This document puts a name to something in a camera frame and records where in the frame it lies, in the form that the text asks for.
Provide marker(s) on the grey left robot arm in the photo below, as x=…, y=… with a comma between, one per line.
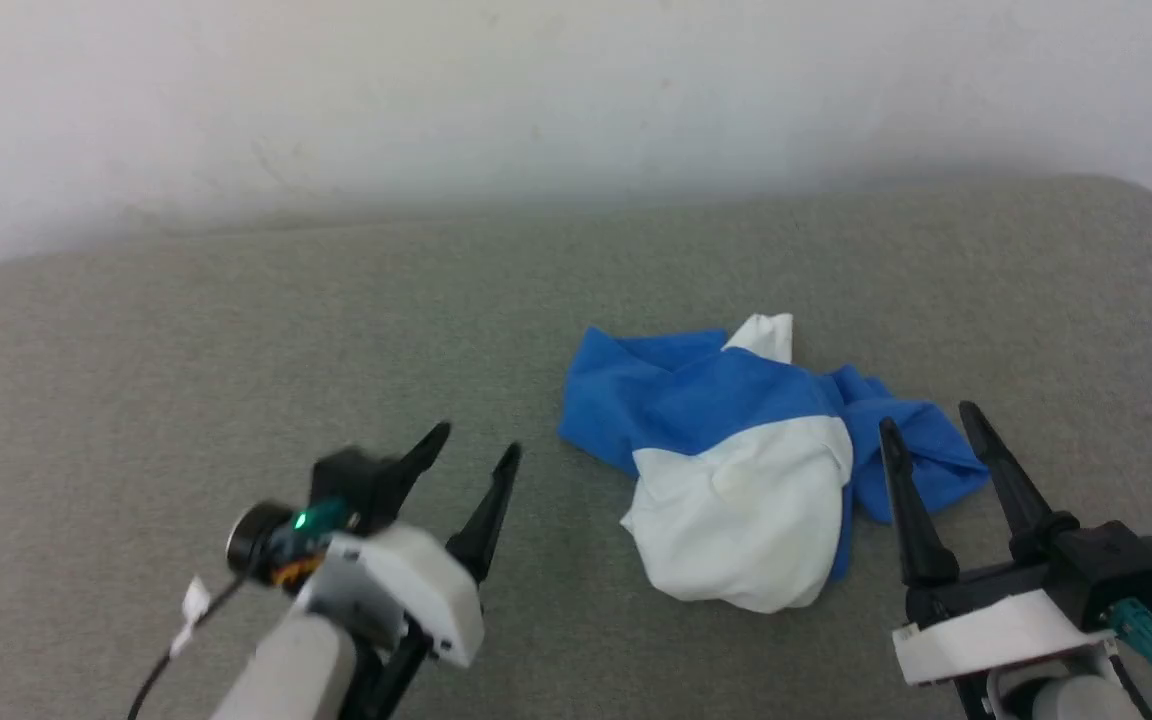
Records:
x=286, y=670

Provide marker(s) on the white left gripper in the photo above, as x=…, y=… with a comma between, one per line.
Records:
x=406, y=580

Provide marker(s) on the blue and white garment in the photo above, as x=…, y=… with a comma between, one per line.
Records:
x=736, y=500

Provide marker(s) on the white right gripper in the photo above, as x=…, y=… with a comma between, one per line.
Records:
x=996, y=625

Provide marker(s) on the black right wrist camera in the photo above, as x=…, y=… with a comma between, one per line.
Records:
x=1116, y=570

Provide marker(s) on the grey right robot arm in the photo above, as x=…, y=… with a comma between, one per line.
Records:
x=1056, y=700

